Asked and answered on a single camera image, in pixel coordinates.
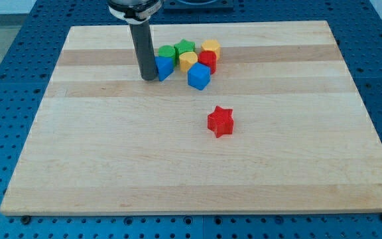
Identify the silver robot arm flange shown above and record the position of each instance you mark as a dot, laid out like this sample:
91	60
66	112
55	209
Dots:
134	12

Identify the red star block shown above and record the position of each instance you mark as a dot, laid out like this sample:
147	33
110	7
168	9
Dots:
220	121

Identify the blue triangle block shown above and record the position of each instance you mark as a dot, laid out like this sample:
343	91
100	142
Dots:
165	67

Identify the green star block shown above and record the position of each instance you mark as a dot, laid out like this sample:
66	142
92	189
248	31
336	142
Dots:
183	46

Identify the blue cube block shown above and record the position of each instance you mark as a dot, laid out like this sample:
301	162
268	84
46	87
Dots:
198	76

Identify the yellow heart block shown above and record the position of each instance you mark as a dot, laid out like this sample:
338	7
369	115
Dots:
187	60

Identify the red cylinder block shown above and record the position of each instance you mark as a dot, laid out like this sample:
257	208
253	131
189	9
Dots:
209	59

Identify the green cylinder block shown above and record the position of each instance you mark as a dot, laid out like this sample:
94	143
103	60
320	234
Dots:
169	52

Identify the yellow hexagon block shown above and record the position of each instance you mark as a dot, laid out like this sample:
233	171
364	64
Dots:
212	45

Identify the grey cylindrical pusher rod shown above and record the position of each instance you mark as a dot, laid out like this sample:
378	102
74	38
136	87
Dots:
144	50

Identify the wooden board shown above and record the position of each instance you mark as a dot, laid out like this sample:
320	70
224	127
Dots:
106	142

